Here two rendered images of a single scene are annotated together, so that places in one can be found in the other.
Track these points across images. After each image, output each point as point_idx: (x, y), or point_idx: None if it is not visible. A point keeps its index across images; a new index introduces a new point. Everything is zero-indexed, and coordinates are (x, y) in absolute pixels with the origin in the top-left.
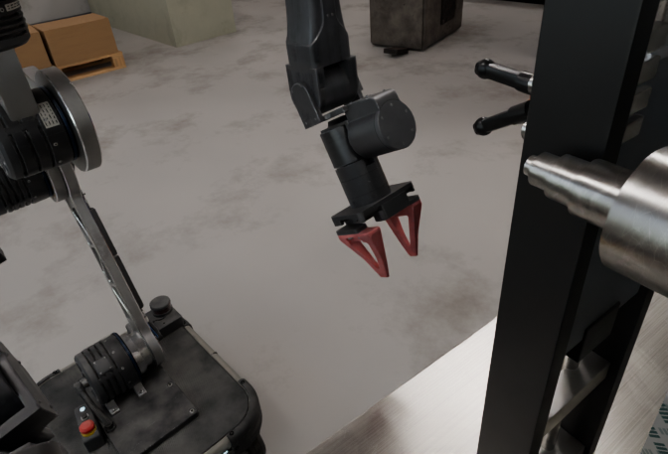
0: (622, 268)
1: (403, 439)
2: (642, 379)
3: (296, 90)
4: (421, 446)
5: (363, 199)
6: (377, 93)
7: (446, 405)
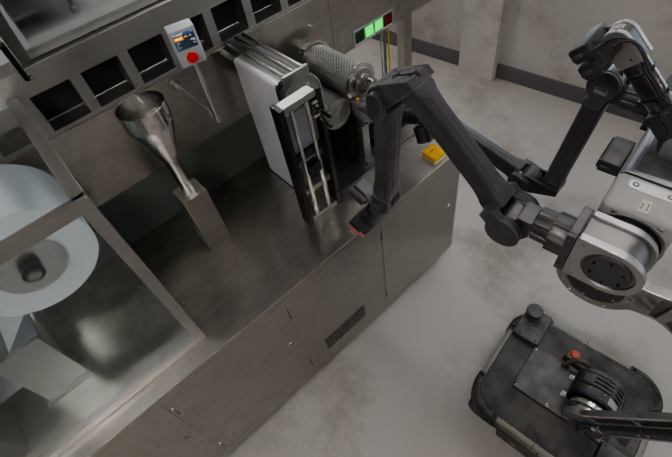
0: None
1: None
2: (277, 242)
3: None
4: (354, 213)
5: None
6: (360, 183)
7: (345, 226)
